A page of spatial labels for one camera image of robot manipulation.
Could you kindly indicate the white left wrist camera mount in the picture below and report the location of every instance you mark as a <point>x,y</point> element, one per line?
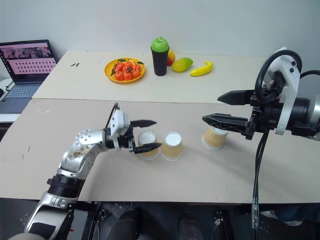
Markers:
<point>118,122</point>

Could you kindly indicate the yellow toy banana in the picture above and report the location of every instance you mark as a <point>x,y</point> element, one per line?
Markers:
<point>202,69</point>

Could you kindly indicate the black plastic cup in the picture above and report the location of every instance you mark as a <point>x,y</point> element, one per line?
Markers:
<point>160,62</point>

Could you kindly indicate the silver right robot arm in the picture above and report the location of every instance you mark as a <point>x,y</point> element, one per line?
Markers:
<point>303,110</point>

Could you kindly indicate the brown paper cup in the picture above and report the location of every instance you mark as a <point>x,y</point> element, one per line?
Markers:
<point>213,140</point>
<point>172,147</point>
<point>146,137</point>

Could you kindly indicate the open grey laptop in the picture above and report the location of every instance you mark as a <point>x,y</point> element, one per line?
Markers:
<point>25,65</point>

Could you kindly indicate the red yellow toy fruit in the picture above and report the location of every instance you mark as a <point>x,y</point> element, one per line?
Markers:
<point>171,58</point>

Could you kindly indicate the green toy apple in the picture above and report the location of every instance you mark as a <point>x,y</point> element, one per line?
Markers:
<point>160,44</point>

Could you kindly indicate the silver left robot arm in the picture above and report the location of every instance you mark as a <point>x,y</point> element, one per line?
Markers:
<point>75,160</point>

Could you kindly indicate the small black sticks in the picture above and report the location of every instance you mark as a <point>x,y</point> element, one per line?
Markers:
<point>74,65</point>

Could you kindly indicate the orange toy tangerine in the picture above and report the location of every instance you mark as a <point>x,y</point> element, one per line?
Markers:
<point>127,76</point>
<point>119,75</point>
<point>119,66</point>
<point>136,73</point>
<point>128,64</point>
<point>137,67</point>

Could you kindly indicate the blue cloth shape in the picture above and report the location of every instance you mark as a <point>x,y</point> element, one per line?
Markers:
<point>297,212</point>

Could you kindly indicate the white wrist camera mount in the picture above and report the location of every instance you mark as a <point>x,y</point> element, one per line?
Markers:
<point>118,122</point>
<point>291,82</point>

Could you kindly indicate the dark rounded shape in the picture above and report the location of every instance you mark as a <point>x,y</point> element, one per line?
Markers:
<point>120,220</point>
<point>187,226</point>

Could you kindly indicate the white round object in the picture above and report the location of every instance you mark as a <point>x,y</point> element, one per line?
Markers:
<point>3,87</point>

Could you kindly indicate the black table frame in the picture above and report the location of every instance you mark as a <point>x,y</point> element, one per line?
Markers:
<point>87,217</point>

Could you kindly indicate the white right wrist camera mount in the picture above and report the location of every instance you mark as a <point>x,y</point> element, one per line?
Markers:
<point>291,82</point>

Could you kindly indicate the yellow plastic plate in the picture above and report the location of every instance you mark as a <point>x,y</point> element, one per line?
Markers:
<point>108,72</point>

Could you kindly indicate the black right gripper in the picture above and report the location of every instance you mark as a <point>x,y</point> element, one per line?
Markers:
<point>268,116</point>

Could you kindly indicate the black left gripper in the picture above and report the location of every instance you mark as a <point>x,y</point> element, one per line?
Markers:
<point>125,142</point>

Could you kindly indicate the yellow green toy mango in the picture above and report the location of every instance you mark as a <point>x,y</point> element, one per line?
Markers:
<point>182,64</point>

